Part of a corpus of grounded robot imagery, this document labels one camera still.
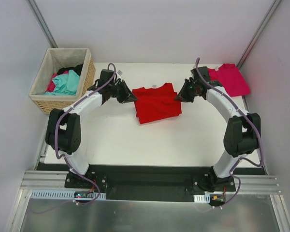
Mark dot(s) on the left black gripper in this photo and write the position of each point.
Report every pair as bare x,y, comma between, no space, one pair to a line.
122,91

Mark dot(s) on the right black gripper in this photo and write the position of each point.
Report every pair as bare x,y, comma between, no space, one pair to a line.
189,90

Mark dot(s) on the red t shirt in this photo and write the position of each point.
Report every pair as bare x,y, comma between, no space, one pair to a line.
156,104

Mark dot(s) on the magenta t shirt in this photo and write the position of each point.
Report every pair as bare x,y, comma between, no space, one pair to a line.
231,78

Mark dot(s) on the wicker basket with cloth liner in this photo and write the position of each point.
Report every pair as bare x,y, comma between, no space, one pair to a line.
55,59

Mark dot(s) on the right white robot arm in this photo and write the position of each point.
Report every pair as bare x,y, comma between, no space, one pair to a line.
243,132

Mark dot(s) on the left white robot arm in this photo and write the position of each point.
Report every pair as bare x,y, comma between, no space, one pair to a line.
64,132

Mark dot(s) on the black t shirt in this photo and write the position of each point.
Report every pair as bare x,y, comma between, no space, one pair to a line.
77,69

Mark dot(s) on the teal t shirt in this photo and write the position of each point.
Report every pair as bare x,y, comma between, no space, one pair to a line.
70,82

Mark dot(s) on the pink t shirt in basket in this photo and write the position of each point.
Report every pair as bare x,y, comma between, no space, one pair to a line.
55,84

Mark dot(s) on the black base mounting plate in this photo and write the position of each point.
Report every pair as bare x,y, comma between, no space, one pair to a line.
145,183

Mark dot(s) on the right white cable duct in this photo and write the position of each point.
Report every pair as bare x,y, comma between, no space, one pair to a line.
202,198

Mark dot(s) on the white cable duct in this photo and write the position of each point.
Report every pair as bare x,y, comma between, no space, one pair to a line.
67,195
202,198

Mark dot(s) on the aluminium frame rail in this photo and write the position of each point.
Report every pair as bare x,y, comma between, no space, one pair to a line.
44,179

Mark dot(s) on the left white cable duct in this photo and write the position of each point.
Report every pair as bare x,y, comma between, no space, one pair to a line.
67,195

